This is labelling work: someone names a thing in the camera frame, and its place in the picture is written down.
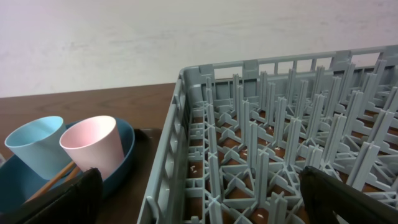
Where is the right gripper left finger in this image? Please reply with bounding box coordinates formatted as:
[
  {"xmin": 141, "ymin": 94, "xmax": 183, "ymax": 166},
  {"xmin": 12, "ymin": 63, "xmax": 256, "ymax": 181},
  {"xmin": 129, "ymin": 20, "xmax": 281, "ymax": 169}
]
[{"xmin": 1, "ymin": 168, "xmax": 103, "ymax": 223}]

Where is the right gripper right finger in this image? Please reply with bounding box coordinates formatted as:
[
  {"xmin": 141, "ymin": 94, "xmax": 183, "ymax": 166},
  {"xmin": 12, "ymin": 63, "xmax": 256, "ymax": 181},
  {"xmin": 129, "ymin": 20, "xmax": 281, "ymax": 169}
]
[{"xmin": 300, "ymin": 166, "xmax": 397, "ymax": 224}]

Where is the grey dishwasher rack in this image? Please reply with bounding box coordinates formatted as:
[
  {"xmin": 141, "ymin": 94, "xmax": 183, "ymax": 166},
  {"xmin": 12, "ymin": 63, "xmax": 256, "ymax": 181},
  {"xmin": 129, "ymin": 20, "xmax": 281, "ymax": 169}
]
[{"xmin": 137, "ymin": 45, "xmax": 397, "ymax": 223}]

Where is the right wooden chopstick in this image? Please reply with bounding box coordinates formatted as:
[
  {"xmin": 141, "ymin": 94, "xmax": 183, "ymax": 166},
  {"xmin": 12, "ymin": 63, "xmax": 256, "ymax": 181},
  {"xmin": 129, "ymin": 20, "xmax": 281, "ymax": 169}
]
[{"xmin": 64, "ymin": 166, "xmax": 80, "ymax": 182}]

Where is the wooden chopstick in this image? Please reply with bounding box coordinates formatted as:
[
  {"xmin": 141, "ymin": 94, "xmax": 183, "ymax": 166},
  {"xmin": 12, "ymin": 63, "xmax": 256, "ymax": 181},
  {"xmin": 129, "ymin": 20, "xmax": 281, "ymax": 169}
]
[
  {"xmin": 26, "ymin": 161, "xmax": 78, "ymax": 202},
  {"xmin": 64, "ymin": 166, "xmax": 80, "ymax": 182}
]

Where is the left wooden chopstick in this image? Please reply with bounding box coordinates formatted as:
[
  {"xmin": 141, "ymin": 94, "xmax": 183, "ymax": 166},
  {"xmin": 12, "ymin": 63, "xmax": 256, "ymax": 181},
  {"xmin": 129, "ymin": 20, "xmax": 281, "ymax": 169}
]
[{"xmin": 26, "ymin": 161, "xmax": 78, "ymax": 202}]

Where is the brown serving tray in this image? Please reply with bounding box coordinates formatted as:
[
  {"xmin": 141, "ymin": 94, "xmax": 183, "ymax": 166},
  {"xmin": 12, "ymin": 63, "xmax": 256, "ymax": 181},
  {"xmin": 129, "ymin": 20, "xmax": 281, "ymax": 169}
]
[{"xmin": 96, "ymin": 129, "xmax": 162, "ymax": 223}]

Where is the pink cup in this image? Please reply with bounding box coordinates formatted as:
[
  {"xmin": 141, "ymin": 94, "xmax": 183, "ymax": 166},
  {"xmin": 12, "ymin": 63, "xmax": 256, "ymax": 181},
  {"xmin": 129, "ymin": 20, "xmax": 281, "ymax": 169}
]
[{"xmin": 59, "ymin": 115, "xmax": 124, "ymax": 180}]

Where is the dark blue plate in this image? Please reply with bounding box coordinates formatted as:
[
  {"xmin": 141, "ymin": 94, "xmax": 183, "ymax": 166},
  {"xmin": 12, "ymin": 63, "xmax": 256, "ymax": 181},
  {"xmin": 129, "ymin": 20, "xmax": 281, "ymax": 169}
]
[{"xmin": 1, "ymin": 118, "xmax": 135, "ymax": 213}]

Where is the light blue cup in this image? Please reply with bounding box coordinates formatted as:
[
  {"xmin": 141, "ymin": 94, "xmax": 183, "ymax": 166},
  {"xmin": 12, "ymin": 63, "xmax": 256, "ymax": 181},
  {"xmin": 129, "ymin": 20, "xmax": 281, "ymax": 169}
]
[{"xmin": 4, "ymin": 116, "xmax": 72, "ymax": 180}]

